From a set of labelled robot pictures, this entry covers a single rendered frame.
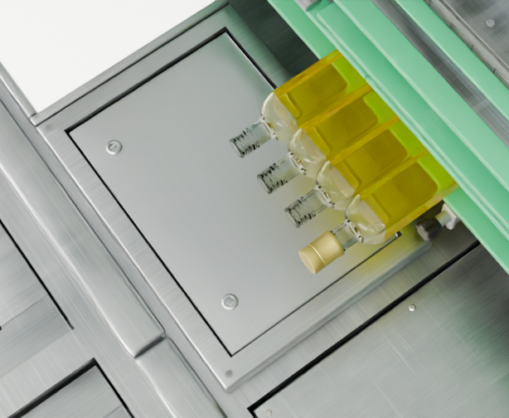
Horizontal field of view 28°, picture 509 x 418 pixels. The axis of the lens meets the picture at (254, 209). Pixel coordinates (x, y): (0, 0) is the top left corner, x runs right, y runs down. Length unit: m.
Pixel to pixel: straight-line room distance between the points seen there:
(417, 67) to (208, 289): 0.41
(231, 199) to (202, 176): 0.05
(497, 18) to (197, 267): 0.50
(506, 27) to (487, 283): 0.37
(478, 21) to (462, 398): 0.48
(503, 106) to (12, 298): 0.70
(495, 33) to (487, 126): 0.11
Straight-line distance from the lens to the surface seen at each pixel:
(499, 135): 1.18
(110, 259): 1.41
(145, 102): 1.50
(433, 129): 1.25
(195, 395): 1.34
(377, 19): 1.24
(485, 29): 1.22
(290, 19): 1.44
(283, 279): 1.37
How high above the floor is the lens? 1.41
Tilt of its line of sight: 11 degrees down
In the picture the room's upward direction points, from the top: 124 degrees counter-clockwise
